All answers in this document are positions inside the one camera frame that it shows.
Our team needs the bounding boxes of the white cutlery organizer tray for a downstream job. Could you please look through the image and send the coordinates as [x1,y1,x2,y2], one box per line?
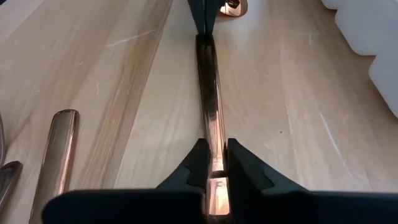
[320,0,398,119]

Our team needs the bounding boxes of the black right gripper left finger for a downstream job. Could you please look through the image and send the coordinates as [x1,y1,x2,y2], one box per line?
[42,138,211,224]

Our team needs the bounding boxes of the copper table knife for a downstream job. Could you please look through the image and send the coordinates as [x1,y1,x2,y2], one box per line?
[195,32,233,224]

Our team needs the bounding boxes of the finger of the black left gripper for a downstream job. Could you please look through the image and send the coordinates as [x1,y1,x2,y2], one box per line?
[186,0,205,34]
[205,0,222,34]

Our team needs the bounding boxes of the copper fork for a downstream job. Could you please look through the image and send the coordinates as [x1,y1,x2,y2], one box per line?
[0,160,23,215]

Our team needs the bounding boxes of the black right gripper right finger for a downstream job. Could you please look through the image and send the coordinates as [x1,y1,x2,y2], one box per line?
[226,138,398,224]

